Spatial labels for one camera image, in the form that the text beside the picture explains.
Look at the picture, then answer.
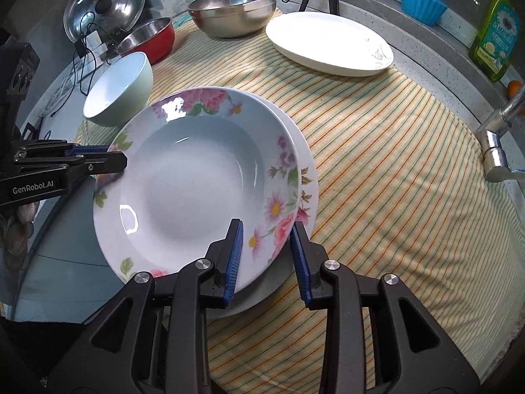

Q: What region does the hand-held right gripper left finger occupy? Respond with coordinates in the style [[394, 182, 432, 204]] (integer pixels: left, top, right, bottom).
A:
[[48, 218, 245, 394]]

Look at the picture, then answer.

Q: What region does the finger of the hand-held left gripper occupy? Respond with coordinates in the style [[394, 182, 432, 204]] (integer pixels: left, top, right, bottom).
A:
[[16, 140, 111, 159], [12, 151, 129, 182]]

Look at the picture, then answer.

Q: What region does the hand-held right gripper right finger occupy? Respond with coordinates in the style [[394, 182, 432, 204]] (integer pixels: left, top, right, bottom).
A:
[[289, 222, 481, 394]]

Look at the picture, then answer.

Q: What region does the pale green bowl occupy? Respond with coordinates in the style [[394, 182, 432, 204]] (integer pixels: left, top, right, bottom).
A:
[[83, 51, 155, 127]]

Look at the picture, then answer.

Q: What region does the white small-flower plate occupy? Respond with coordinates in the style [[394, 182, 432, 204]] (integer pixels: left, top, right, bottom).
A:
[[204, 92, 320, 319]]

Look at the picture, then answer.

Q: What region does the pink floral deep plate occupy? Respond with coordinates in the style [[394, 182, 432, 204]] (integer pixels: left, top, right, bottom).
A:
[[92, 86, 303, 290]]

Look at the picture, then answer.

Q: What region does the white oval plate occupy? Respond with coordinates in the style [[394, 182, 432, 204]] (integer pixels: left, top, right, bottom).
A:
[[265, 11, 395, 77]]

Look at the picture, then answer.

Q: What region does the person's left hand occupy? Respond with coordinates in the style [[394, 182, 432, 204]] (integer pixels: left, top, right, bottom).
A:
[[0, 201, 40, 272]]

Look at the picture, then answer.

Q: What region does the white charger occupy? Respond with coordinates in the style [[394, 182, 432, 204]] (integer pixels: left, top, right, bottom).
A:
[[84, 31, 112, 56]]

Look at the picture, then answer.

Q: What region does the yellow striped cloth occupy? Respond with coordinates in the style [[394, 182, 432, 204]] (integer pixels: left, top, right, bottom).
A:
[[74, 10, 522, 394]]

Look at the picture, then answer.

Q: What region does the red steel bowl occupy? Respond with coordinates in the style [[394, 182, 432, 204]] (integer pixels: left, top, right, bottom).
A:
[[115, 17, 176, 65]]

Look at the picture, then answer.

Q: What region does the stainless steel pot lid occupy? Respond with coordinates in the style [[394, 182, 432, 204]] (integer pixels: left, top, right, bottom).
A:
[[63, 0, 147, 44]]

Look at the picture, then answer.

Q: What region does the large stainless steel bowl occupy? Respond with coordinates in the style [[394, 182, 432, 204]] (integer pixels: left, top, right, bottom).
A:
[[188, 0, 279, 39]]

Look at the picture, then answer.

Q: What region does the chrome faucet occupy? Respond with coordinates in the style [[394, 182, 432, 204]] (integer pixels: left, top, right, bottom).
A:
[[473, 89, 525, 182]]

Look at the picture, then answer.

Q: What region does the blue fluted silicone cup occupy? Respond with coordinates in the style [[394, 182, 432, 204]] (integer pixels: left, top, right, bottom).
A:
[[400, 0, 448, 28]]

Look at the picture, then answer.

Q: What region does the green dish soap bottle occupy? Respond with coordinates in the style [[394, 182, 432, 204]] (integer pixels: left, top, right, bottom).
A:
[[469, 0, 521, 83]]

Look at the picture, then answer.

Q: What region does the black cables and adapter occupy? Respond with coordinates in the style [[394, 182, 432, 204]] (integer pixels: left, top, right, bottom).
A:
[[73, 11, 129, 96]]

